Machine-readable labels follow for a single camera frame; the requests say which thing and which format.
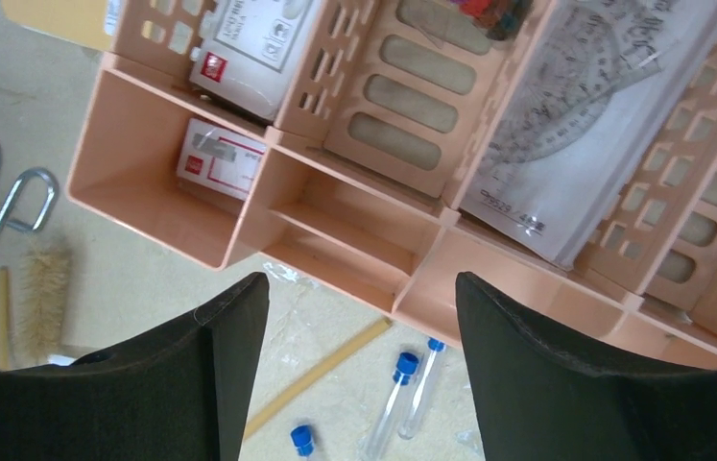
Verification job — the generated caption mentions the peach plastic desk organizer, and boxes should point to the peach plastic desk organizer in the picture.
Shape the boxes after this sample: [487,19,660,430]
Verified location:
[67,1,717,368]

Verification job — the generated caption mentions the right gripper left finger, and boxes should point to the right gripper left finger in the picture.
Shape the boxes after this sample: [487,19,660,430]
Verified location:
[0,272,270,460]

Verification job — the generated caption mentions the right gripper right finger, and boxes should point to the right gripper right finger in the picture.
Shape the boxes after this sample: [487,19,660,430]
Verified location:
[455,272,717,460]

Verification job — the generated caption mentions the amber rubber tube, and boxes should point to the amber rubber tube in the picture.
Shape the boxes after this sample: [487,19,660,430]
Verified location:
[0,267,393,440]

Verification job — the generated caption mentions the white red-label box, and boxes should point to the white red-label box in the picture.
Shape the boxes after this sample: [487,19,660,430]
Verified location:
[189,0,322,121]

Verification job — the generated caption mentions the small white red box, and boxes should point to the small white red box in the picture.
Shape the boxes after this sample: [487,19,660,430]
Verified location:
[176,118,267,201]

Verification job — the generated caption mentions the protractor ruler set pack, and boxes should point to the protractor ruler set pack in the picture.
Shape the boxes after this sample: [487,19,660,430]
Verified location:
[461,1,717,270]

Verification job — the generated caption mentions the bristle test tube brush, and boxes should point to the bristle test tube brush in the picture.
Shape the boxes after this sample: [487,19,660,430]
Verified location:
[13,238,72,366]

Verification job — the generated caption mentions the yellow spiral notepad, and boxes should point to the yellow spiral notepad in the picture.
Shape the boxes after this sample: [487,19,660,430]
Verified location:
[0,0,124,51]

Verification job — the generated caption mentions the blue-capped test tube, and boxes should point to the blue-capped test tube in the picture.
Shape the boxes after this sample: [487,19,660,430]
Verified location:
[397,337,447,441]
[290,425,316,460]
[360,352,419,460]

